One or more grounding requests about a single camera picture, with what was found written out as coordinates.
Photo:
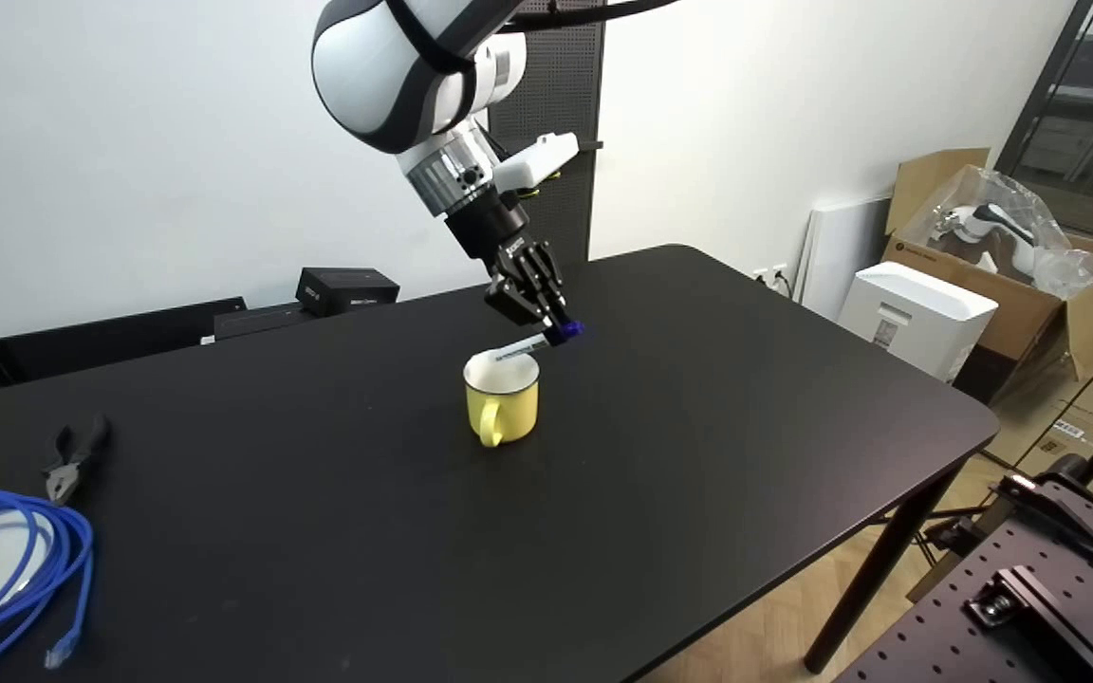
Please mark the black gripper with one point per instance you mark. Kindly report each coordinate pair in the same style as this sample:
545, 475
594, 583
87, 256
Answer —
492, 227

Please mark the white marker with blue cap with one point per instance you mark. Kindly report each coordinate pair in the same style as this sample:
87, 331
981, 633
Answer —
513, 346

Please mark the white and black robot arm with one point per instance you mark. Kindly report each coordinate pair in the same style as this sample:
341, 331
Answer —
381, 77

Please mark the yellow enamel mug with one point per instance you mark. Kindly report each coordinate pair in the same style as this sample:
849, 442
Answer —
501, 411

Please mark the small black box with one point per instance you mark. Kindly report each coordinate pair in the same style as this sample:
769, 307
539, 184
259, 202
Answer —
341, 289

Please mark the dark grey pillar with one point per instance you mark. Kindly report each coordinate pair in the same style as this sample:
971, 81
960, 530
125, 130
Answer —
570, 77

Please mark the white upright panel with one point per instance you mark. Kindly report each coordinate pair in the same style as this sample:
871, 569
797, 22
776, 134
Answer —
836, 249

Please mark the white boxy appliance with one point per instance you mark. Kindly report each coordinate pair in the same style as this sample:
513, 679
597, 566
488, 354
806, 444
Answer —
913, 316

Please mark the black table leg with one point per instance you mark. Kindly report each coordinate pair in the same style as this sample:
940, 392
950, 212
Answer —
875, 569

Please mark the black flat panel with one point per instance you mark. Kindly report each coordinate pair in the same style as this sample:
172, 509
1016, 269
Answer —
92, 344

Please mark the clear plastic bag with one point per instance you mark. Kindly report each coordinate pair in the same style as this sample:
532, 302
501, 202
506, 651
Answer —
1016, 222

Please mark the purple perforated breadboard plate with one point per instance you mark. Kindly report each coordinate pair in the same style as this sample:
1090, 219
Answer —
1079, 621

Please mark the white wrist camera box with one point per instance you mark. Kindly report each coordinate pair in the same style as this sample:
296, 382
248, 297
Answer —
537, 159

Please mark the white wall outlet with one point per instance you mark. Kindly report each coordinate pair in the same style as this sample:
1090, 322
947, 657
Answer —
771, 278

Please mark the black metal shelf frame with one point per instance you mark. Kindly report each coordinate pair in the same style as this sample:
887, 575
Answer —
1079, 77

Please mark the black bracket on breadboard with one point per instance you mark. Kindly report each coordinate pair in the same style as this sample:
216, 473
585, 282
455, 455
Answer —
1041, 613

